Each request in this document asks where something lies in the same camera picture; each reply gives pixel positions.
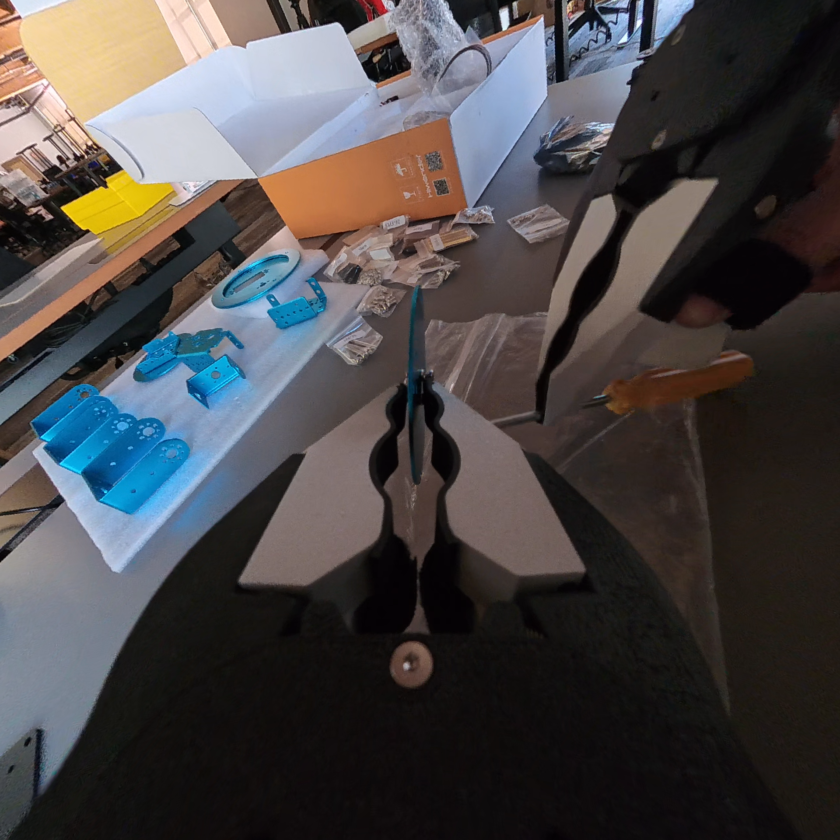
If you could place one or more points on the bubble wrap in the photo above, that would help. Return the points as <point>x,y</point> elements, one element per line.
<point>426,39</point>

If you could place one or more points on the dark crinkled plastic bag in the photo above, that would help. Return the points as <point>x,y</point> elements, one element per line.
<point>571,148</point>

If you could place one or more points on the person's right hand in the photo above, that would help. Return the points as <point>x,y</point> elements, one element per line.
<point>820,229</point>

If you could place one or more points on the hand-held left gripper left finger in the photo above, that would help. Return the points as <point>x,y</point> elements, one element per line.
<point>315,518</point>

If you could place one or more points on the wide blue perforated bracket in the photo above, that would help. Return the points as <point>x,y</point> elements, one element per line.
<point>295,308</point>

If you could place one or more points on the single clear hardware bag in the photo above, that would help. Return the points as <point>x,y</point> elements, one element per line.
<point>538,223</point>

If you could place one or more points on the black metal plate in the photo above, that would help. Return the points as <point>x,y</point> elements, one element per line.
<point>19,761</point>

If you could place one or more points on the blue round metal disc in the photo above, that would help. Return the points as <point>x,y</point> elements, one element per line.
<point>415,367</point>

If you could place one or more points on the orange and white cardboard box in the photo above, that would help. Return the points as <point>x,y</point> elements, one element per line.
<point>361,184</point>

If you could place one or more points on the wood-edged office desk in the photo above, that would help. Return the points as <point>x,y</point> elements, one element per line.
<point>65,275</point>

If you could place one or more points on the blue angled bracket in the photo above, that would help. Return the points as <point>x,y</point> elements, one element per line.
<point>157,361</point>

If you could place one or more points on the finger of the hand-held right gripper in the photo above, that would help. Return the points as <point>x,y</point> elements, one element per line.
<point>577,262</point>
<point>643,275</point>

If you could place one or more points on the small blue U bracket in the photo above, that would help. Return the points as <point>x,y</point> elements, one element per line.
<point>216,384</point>

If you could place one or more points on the pile of small screw bags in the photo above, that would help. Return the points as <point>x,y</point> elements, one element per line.
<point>394,262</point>

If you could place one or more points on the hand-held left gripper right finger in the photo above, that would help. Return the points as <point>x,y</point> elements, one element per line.
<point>512,512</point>

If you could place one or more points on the white foam sheet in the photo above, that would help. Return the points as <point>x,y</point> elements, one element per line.
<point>262,394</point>

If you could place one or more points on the clear plastic bag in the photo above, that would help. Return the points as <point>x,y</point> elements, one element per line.
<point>623,492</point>

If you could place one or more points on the blue metal U bracket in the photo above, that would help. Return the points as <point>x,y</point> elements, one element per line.
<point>118,453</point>
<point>141,479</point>
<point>85,430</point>
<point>62,410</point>

